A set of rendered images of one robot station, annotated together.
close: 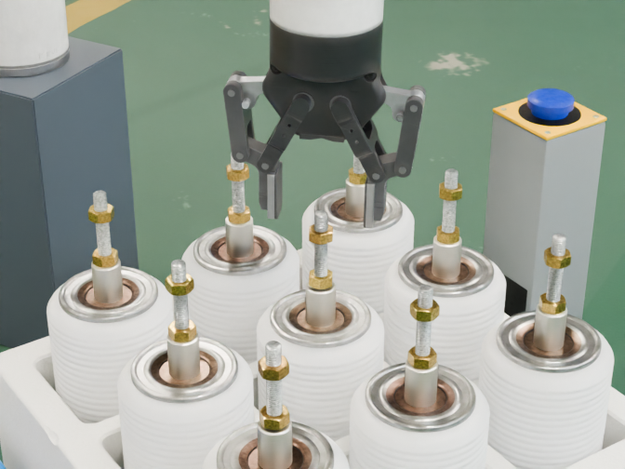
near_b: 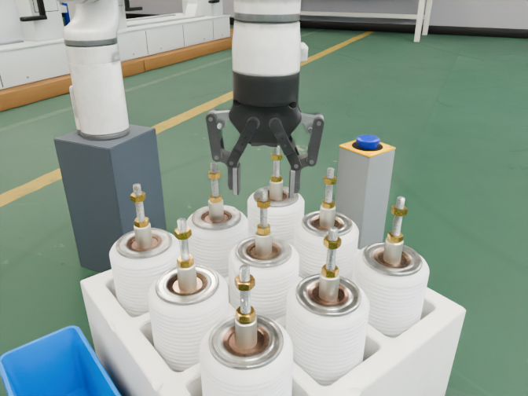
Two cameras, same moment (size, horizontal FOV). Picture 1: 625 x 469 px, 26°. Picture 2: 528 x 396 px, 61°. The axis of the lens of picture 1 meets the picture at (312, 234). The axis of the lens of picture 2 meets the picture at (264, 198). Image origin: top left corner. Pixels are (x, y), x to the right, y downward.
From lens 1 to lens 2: 41 cm
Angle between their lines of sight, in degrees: 5
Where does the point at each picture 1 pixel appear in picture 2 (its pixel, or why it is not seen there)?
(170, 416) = (179, 313)
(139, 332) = (162, 263)
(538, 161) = (364, 169)
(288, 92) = (244, 117)
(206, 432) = (201, 322)
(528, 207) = (359, 192)
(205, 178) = (197, 195)
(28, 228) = (110, 214)
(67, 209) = (130, 205)
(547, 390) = (397, 286)
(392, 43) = not seen: hidden behind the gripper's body
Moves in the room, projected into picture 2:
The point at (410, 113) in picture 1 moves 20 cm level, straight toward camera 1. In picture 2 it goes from (317, 127) to (344, 208)
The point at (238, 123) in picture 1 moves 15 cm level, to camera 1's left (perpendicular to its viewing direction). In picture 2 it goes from (215, 137) to (85, 141)
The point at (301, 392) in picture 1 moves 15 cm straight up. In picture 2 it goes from (255, 293) to (254, 187)
